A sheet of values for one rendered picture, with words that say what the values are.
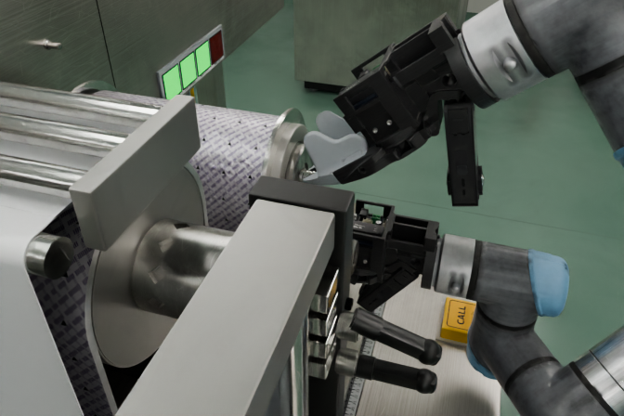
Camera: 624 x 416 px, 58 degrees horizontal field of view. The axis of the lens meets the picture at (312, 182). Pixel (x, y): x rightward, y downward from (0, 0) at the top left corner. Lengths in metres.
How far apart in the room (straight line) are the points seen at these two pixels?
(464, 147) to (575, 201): 2.45
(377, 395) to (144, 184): 0.62
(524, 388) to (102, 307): 0.52
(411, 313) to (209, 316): 0.76
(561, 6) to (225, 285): 0.33
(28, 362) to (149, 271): 0.08
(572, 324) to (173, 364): 2.17
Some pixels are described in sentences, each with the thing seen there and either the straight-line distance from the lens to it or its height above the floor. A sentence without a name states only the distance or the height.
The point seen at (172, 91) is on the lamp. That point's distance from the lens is 1.02.
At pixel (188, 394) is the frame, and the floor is 1.44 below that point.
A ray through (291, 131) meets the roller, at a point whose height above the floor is 1.31.
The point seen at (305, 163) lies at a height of 1.26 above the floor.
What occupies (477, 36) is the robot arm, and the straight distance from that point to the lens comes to 0.48.
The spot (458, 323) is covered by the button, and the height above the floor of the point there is 0.92.
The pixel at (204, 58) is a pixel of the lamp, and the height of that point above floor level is 1.18.
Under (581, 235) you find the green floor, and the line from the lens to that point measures 2.75.
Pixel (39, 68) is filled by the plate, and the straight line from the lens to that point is 0.77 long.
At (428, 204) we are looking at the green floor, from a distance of 2.72.
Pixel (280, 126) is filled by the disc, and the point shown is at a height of 1.32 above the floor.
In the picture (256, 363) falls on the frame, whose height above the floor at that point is 1.44.
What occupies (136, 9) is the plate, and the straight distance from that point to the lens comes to 0.93.
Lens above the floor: 1.60
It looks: 35 degrees down
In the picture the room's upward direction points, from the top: straight up
